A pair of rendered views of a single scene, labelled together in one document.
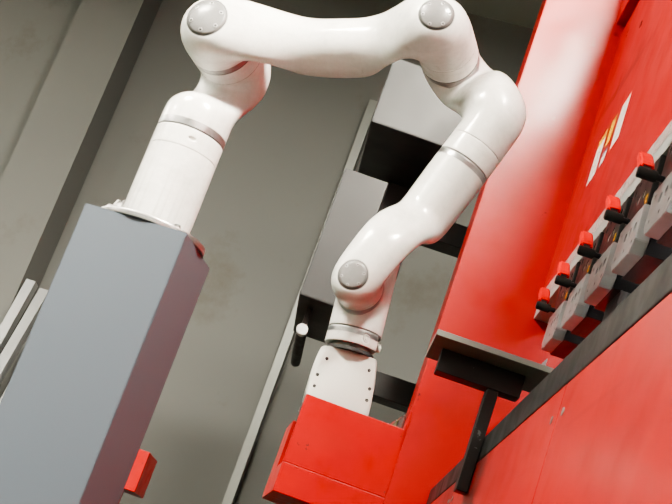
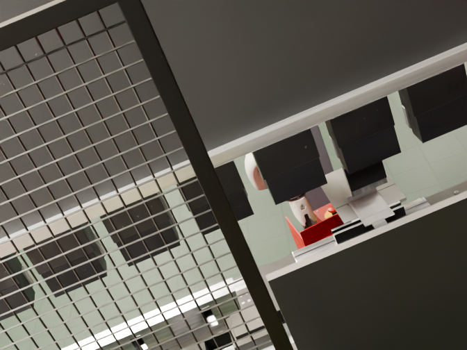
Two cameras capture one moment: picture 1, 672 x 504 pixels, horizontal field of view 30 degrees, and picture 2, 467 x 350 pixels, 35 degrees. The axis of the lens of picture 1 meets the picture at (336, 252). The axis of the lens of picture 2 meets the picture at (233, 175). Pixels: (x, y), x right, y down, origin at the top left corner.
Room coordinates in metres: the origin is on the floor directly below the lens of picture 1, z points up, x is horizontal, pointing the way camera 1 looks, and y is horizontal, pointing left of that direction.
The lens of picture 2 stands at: (1.60, -2.05, 2.18)
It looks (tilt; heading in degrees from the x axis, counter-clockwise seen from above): 29 degrees down; 86
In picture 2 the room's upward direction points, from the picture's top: 23 degrees counter-clockwise
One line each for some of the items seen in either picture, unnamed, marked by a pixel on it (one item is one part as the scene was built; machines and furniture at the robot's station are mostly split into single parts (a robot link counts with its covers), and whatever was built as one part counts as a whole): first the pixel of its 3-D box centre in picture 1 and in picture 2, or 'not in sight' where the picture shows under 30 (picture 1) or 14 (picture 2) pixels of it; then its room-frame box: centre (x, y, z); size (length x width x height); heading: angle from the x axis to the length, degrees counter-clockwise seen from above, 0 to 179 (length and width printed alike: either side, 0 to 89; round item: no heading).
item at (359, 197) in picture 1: (338, 260); not in sight; (3.25, -0.01, 1.42); 0.45 x 0.12 x 0.36; 178
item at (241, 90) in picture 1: (220, 87); not in sight; (2.05, 0.29, 1.30); 0.19 x 0.12 x 0.24; 160
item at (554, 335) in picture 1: (577, 313); not in sight; (2.44, -0.51, 1.26); 0.15 x 0.09 x 0.17; 176
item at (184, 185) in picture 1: (170, 187); not in sight; (2.02, 0.30, 1.09); 0.19 x 0.19 x 0.18
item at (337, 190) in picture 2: (505, 369); (358, 188); (2.03, -0.33, 1.00); 0.26 x 0.18 x 0.01; 86
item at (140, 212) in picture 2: not in sight; (140, 222); (1.44, -0.44, 1.26); 0.15 x 0.09 x 0.17; 176
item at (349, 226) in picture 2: not in sight; (368, 222); (1.99, -0.48, 0.98); 0.20 x 0.03 x 0.03; 176
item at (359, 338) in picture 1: (353, 342); not in sight; (1.89, -0.07, 0.92); 0.09 x 0.08 x 0.03; 93
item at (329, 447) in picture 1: (334, 456); (326, 228); (1.94, -0.11, 0.75); 0.20 x 0.16 x 0.18; 3
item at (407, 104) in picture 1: (378, 241); not in sight; (3.30, -0.10, 1.52); 0.51 x 0.25 x 0.85; 178
